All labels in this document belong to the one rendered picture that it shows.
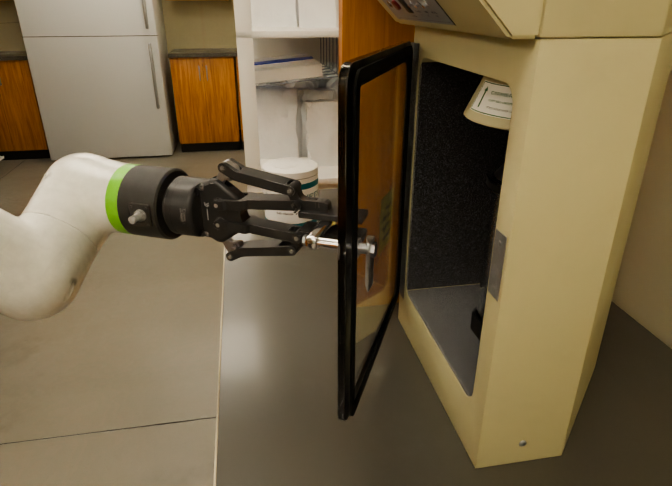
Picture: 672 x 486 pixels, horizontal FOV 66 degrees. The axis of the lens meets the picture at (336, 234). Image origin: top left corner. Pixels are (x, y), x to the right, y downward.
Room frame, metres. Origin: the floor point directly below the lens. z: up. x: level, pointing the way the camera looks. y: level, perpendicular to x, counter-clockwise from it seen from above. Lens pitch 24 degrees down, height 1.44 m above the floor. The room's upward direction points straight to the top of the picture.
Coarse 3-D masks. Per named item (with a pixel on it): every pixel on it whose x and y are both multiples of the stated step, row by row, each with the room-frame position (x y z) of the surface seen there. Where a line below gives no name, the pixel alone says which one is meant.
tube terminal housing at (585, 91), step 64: (576, 0) 0.44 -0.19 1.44; (640, 0) 0.45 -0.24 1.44; (448, 64) 0.63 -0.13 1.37; (512, 64) 0.48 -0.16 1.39; (576, 64) 0.45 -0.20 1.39; (640, 64) 0.46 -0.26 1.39; (512, 128) 0.46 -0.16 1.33; (576, 128) 0.45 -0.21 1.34; (640, 128) 0.46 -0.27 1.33; (512, 192) 0.45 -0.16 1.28; (576, 192) 0.45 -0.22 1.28; (512, 256) 0.44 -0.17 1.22; (576, 256) 0.45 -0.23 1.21; (512, 320) 0.44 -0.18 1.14; (576, 320) 0.46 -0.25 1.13; (448, 384) 0.53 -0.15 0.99; (512, 384) 0.45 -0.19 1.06; (576, 384) 0.46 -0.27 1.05; (512, 448) 0.45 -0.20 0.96
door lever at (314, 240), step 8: (320, 224) 0.54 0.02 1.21; (328, 224) 0.54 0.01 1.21; (336, 224) 0.56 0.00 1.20; (312, 232) 0.52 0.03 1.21; (320, 232) 0.52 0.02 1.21; (328, 232) 0.54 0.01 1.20; (304, 240) 0.51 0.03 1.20; (312, 240) 0.50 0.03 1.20; (320, 240) 0.50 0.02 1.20; (328, 240) 0.50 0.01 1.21; (336, 240) 0.50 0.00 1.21; (312, 248) 0.50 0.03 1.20; (328, 248) 0.50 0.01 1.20; (336, 248) 0.50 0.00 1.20
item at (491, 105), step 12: (480, 84) 0.60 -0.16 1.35; (492, 84) 0.57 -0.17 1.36; (504, 84) 0.56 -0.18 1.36; (480, 96) 0.58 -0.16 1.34; (492, 96) 0.56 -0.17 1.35; (504, 96) 0.55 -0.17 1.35; (468, 108) 0.60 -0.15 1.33; (480, 108) 0.57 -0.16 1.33; (492, 108) 0.55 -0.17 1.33; (504, 108) 0.54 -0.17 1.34; (480, 120) 0.56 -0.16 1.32; (492, 120) 0.55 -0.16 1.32; (504, 120) 0.54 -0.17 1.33
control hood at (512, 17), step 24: (456, 0) 0.48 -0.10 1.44; (480, 0) 0.43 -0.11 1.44; (504, 0) 0.43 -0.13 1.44; (528, 0) 0.44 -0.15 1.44; (408, 24) 0.71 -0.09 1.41; (432, 24) 0.60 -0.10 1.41; (456, 24) 0.53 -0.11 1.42; (480, 24) 0.47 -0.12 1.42; (504, 24) 0.43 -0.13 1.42; (528, 24) 0.44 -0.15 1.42
